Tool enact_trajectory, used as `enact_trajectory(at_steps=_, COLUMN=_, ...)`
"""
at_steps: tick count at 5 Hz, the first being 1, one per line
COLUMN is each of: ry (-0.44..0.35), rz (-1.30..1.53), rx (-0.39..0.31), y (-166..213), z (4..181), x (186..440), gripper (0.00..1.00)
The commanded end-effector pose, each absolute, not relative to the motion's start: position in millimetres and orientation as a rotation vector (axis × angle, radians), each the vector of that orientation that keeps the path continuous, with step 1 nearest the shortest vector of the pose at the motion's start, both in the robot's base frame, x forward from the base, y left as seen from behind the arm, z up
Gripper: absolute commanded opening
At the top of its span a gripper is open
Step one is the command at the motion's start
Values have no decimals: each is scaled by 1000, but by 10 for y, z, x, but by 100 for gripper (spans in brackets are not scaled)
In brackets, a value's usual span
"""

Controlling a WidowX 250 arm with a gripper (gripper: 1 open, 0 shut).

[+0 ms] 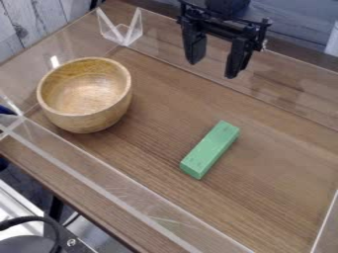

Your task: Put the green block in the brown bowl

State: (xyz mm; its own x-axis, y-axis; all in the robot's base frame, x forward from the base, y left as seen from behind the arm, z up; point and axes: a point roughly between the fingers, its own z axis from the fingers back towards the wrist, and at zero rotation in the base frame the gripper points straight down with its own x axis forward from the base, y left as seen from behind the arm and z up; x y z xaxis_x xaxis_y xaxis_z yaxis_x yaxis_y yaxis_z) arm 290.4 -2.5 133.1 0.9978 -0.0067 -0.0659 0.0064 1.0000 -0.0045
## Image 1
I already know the blue object at left edge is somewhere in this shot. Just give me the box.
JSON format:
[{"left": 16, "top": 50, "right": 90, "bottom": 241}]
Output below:
[{"left": 0, "top": 105, "right": 18, "bottom": 116}]

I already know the grey metal bracket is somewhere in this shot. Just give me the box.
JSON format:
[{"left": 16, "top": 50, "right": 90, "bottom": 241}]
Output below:
[{"left": 43, "top": 216, "right": 98, "bottom": 253}]

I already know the green rectangular block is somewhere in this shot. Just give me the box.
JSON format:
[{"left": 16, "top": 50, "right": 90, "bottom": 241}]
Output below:
[{"left": 179, "top": 121, "right": 241, "bottom": 180}]

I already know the brown wooden bowl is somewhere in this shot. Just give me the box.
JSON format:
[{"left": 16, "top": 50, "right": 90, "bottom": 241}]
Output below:
[{"left": 38, "top": 57, "right": 134, "bottom": 133}]

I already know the black cable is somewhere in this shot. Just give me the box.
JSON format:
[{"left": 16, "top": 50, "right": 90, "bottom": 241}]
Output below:
[{"left": 0, "top": 215, "right": 63, "bottom": 253}]

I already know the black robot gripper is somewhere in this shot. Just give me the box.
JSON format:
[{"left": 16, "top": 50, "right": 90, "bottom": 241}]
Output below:
[{"left": 177, "top": 0, "right": 273, "bottom": 79}]

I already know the clear acrylic barrier wall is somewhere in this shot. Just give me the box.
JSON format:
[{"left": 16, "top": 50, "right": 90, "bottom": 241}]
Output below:
[{"left": 0, "top": 0, "right": 338, "bottom": 253}]

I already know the black table leg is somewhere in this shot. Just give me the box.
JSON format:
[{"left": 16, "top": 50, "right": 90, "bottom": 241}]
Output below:
[{"left": 50, "top": 197, "right": 64, "bottom": 221}]

